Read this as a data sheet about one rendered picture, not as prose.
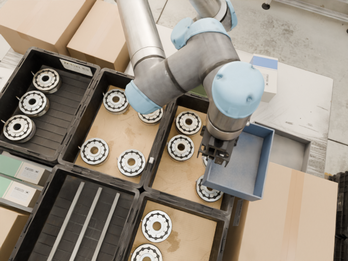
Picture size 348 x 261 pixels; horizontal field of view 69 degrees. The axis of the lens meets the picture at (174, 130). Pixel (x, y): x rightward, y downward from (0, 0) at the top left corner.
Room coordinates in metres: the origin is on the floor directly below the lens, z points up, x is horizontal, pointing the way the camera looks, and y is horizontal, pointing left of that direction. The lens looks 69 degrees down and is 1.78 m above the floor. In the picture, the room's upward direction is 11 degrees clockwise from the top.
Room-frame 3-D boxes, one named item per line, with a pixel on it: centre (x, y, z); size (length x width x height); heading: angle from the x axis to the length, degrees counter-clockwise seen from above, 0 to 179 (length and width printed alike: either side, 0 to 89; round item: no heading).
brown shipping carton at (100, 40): (0.77, 0.39, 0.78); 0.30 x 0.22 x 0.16; 170
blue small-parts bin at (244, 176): (0.22, -0.19, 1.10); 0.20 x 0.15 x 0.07; 173
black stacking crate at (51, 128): (0.35, 0.49, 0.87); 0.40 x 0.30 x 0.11; 174
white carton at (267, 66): (0.76, -0.37, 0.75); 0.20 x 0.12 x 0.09; 0
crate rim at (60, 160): (0.32, 0.19, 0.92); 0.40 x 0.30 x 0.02; 174
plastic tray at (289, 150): (0.40, -0.46, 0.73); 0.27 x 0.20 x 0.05; 80
